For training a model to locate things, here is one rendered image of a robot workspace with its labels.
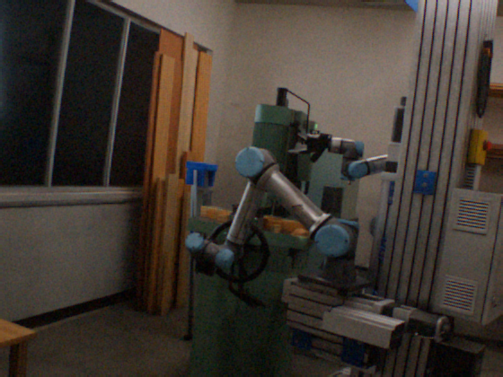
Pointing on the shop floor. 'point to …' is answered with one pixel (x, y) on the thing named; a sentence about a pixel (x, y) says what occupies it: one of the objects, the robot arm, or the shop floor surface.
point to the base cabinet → (242, 328)
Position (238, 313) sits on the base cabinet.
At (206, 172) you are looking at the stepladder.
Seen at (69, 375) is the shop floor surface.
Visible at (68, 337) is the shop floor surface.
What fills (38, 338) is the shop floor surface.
